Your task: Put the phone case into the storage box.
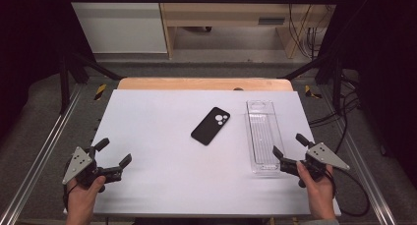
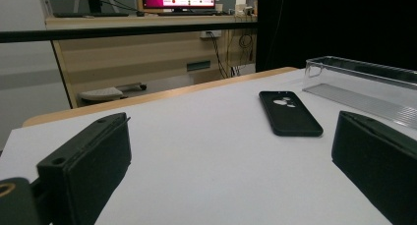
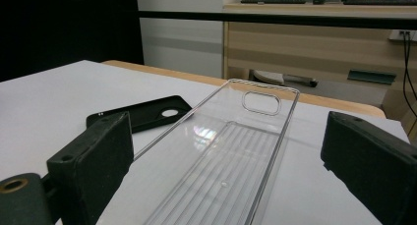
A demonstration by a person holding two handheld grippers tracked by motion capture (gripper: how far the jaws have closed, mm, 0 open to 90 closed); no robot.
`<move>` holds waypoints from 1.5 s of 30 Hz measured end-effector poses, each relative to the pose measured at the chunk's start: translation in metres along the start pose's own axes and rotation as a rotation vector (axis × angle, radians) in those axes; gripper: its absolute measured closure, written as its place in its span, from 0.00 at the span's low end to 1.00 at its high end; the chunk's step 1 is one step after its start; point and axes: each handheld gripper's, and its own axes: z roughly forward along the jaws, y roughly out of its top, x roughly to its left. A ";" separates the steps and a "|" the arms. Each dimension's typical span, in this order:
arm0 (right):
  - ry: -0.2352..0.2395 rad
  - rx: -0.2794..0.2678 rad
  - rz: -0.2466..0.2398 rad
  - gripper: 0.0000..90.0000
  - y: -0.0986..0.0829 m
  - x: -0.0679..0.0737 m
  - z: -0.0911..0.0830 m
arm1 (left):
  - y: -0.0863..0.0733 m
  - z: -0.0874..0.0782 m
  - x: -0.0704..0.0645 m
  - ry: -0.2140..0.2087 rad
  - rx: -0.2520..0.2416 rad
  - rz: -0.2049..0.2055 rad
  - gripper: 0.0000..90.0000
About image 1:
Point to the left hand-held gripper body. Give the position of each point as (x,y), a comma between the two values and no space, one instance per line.
(78,162)

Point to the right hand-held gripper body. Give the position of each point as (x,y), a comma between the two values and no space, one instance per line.
(324,155)

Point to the black phone case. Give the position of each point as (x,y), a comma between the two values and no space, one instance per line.
(208,128)

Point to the person's left hand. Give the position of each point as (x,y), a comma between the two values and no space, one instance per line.
(82,198)

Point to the person's right hand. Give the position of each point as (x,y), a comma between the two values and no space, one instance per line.
(319,195)

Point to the yellow black floor tape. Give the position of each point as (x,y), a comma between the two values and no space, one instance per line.
(309,92)
(100,92)

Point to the dark curtain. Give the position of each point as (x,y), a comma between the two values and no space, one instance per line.
(29,41)
(383,54)

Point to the white cabinet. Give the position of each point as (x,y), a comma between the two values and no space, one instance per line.
(119,22)

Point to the grey desk label plate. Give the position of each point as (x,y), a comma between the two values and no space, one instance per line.
(271,21)

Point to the wooden desk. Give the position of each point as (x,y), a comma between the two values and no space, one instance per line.
(226,13)

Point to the aluminium floor rail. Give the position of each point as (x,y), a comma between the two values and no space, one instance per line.
(364,166)
(36,159)

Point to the black frame stand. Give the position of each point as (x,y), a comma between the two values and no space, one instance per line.
(65,84)
(337,84)

